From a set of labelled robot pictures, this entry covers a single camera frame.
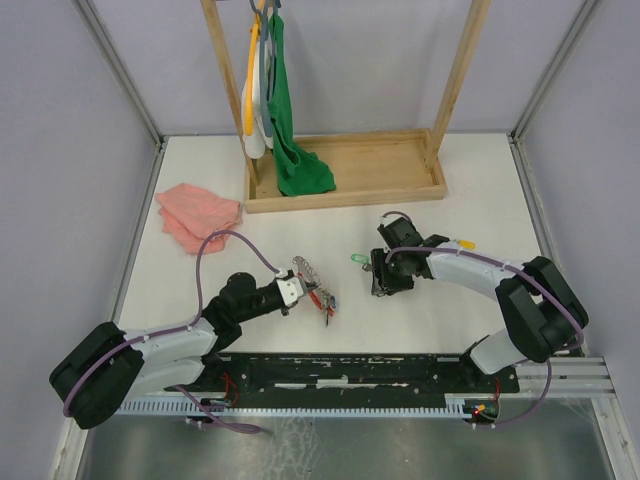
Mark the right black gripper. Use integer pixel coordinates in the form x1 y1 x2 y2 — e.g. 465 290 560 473
369 247 413 295

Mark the grey key holder with rings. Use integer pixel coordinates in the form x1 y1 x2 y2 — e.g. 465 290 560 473
292 255 337 327

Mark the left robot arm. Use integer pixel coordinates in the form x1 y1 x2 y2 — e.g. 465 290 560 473
49 270 320 430

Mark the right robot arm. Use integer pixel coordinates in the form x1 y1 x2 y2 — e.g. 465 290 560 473
370 212 589 391

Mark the green tag key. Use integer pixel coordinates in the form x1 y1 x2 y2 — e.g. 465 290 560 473
350 253 372 272

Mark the yellow tag key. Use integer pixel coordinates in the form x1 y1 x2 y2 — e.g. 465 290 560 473
454 239 476 250

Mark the wooden clothes rack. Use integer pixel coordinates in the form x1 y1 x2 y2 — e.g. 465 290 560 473
202 1 490 213

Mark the green hanging garment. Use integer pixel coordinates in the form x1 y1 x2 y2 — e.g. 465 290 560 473
268 13 336 197

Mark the pink folded cloth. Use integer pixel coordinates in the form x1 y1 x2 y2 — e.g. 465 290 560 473
155 183 242 255

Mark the white hanging garment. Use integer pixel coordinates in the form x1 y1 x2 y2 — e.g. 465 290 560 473
241 48 274 159

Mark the yellow clothes hanger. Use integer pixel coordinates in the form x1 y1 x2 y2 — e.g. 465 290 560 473
242 8 264 137

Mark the grey clothes hanger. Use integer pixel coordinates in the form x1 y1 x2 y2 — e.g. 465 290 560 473
245 1 281 149

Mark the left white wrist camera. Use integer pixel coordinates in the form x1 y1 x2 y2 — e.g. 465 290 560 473
275 269 308 307

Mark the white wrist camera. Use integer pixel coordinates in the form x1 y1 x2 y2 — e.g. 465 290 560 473
275 269 308 307
379 211 398 226

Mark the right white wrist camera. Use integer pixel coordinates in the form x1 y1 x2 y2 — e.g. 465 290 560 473
379 211 398 226

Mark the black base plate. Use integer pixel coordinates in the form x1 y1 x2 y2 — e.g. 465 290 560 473
184 352 520 405

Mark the grey cable duct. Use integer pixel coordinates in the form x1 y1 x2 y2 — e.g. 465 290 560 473
117 388 470 418

